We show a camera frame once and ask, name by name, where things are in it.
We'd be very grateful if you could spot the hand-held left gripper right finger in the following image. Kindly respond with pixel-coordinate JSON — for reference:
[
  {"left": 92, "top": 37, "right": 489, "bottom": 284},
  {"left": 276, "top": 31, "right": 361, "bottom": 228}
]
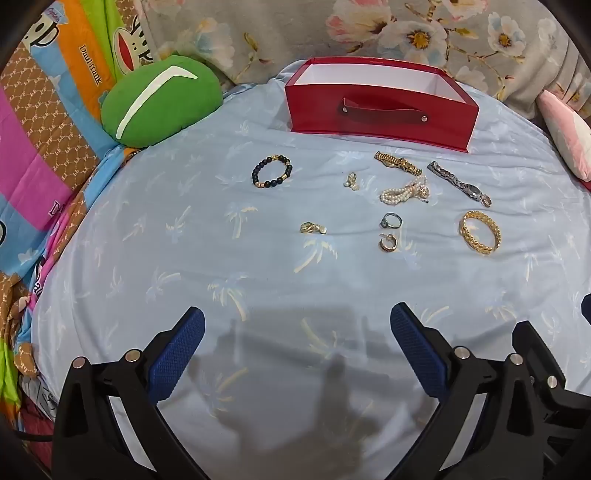
[{"left": 390, "top": 302, "right": 548, "bottom": 480}]

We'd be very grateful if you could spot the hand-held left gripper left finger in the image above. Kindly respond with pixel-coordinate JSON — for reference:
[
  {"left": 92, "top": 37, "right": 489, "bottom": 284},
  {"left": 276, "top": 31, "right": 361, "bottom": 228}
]
[{"left": 53, "top": 306, "right": 206, "bottom": 480}]

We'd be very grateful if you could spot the pearl bracelet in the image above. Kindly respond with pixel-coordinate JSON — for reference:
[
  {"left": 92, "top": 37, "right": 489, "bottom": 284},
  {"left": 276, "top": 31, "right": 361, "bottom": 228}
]
[{"left": 379, "top": 175, "right": 431, "bottom": 205}]

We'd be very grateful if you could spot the silver watch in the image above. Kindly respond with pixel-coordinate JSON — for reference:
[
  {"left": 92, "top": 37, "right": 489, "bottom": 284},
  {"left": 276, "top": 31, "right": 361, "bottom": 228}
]
[{"left": 427, "top": 161, "right": 493, "bottom": 208}]

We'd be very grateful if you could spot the black bead bracelet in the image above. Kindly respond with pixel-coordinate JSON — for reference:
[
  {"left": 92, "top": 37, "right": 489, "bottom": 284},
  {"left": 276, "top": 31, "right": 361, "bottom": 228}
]
[{"left": 251, "top": 155, "right": 293, "bottom": 188}]

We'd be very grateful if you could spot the red box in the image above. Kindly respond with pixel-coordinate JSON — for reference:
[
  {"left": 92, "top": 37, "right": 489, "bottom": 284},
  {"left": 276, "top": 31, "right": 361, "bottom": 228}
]
[{"left": 284, "top": 58, "right": 480, "bottom": 153}]

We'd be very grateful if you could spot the light blue palm print sheet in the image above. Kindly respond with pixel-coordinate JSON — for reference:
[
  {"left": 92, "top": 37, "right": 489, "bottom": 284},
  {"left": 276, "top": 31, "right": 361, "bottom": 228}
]
[{"left": 13, "top": 74, "right": 591, "bottom": 480}]

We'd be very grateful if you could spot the pink pillow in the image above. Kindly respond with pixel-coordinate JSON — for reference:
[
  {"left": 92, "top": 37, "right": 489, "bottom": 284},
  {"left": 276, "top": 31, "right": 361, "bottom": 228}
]
[{"left": 537, "top": 89, "right": 591, "bottom": 182}]

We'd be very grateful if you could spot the colourful cartoon bed sheet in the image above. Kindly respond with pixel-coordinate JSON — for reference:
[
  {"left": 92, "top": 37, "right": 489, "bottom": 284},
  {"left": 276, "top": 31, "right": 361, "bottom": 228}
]
[{"left": 0, "top": 0, "right": 160, "bottom": 467}]

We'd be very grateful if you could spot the green pillow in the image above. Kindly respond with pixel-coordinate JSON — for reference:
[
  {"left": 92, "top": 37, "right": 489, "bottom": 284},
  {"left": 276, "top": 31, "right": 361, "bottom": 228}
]
[{"left": 100, "top": 55, "right": 222, "bottom": 148}]

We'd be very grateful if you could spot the grey floral blanket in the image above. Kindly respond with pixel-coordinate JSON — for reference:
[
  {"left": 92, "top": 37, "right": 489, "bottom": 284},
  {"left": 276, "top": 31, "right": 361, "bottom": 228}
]
[{"left": 134, "top": 0, "right": 591, "bottom": 114}]

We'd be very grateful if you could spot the gold chain bangle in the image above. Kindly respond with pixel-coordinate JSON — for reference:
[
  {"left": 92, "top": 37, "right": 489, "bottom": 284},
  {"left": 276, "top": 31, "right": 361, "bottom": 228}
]
[{"left": 458, "top": 210, "right": 502, "bottom": 252}]

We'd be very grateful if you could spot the black cable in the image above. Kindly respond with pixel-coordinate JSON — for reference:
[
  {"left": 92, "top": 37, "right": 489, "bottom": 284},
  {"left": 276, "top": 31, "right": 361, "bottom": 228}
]
[{"left": 15, "top": 428, "right": 57, "bottom": 443}]

